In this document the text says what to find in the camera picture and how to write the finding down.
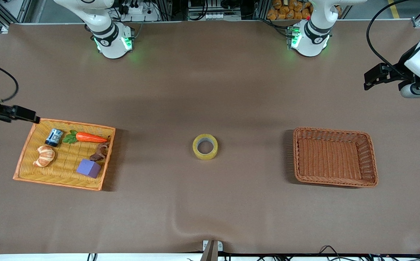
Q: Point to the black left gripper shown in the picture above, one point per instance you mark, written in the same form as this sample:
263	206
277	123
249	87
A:
400	66

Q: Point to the yellow packing tape roll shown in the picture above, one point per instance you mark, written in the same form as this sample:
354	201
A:
205	157

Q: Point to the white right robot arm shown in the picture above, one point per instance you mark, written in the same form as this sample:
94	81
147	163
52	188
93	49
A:
108	40

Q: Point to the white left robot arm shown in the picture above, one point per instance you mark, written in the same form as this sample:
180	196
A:
311	40

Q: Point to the small blue silver can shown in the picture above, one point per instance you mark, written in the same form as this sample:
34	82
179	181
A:
54	137

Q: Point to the toy croissant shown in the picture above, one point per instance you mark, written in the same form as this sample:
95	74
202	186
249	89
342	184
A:
45	156

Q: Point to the orange toy carrot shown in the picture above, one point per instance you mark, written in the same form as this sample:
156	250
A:
90	137

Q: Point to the yellow orange wicker tray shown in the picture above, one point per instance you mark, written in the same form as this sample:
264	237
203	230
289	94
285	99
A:
68	174

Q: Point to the purple block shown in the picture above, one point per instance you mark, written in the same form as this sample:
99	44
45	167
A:
88	168

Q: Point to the brown toy animal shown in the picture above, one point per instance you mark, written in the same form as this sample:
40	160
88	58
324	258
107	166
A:
99	154

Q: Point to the brown wicker basket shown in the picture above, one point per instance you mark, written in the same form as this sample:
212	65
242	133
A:
333	159

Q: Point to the bag of orange buns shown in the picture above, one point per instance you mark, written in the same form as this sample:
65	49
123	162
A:
286	11

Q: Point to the white power strip with plugs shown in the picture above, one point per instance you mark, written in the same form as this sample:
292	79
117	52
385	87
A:
139	11

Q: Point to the brown table mat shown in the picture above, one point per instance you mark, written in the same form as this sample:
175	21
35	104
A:
210	90

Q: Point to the white slim power strip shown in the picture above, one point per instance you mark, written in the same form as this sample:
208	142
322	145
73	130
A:
221	16

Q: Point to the metal table clamp bracket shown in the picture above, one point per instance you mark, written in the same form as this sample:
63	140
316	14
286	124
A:
212	250

